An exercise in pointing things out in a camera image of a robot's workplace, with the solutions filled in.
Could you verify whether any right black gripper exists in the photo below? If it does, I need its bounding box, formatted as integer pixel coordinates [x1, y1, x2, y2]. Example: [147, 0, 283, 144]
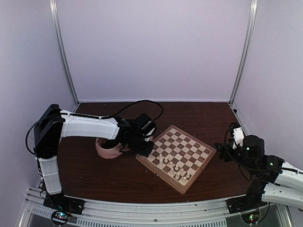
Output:
[215, 139, 254, 174]

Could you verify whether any light chess piece tall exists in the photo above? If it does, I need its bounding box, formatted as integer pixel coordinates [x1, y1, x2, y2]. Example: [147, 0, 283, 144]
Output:
[159, 154, 164, 167]

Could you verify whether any wooden chess board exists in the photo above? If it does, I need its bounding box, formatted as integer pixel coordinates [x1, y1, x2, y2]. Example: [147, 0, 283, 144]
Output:
[136, 125, 216, 194]

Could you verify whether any pink double bowl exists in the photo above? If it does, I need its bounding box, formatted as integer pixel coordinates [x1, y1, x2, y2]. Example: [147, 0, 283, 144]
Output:
[95, 138, 131, 159]

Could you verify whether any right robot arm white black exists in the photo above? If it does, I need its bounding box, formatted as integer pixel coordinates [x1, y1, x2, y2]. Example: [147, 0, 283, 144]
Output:
[215, 135, 303, 213]

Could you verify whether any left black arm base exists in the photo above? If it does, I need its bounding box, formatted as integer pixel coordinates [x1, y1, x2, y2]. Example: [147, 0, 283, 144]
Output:
[43, 197, 85, 226]

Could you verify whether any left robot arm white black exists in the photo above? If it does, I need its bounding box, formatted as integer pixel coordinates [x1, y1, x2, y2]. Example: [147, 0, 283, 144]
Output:
[29, 104, 157, 210]

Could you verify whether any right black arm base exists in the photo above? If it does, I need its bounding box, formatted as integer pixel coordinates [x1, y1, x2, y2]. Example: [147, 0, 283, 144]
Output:
[226, 196, 267, 225]

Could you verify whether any dark chess pieces pile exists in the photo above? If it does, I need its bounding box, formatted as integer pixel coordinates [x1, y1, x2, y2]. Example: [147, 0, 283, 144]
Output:
[100, 140, 119, 149]

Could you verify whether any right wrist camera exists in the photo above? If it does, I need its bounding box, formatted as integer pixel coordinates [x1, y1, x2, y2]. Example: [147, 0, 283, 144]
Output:
[230, 122, 244, 149]

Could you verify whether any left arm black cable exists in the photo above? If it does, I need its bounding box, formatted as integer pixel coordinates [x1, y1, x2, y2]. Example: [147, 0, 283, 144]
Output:
[104, 100, 164, 123]

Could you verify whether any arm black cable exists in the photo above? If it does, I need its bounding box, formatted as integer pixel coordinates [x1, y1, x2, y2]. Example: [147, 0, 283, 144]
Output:
[104, 100, 164, 123]
[223, 130, 287, 182]

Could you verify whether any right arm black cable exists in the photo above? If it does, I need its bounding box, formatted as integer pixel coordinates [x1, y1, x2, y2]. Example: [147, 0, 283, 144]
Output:
[223, 130, 287, 182]

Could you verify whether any front aluminium rail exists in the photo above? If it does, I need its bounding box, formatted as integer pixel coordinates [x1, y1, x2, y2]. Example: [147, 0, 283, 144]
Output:
[23, 186, 288, 227]

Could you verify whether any right aluminium frame post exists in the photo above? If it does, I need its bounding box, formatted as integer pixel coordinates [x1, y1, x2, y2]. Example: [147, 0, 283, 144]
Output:
[229, 0, 258, 106]

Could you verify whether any aluminium frame post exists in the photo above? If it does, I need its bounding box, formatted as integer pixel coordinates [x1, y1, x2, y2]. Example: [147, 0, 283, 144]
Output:
[49, 0, 80, 106]
[229, 0, 258, 106]

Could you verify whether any left aluminium frame post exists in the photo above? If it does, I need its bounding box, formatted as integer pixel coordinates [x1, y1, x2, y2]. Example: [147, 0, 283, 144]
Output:
[49, 0, 80, 106]

